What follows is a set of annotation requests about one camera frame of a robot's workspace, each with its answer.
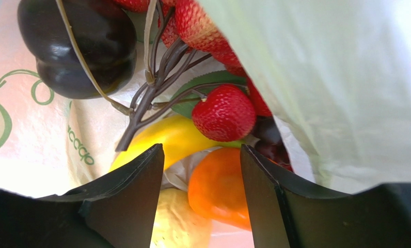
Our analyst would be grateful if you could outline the dark fake plum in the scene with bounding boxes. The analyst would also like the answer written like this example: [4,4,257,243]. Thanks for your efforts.
[17,0,137,99]

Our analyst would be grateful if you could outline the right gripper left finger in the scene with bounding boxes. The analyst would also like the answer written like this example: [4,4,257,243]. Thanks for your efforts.
[0,144,164,247]

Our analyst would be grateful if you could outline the white plastic bag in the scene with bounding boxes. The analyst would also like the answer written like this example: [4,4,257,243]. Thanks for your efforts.
[0,1,411,198]

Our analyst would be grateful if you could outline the dark fake grapes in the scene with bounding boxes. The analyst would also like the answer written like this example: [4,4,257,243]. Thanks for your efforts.
[251,117,293,172]

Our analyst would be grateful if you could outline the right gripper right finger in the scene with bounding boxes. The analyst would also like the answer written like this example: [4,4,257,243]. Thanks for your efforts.
[241,145,411,247]

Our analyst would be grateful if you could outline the orange fake fruit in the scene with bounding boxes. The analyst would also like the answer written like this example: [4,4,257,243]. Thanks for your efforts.
[187,148,251,231]

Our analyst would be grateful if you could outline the yellow fake banana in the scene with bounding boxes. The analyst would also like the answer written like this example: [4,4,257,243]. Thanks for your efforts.
[109,115,242,172]

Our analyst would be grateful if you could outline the red fake strawberry bunch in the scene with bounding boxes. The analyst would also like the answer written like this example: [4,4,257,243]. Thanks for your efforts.
[116,1,257,151]

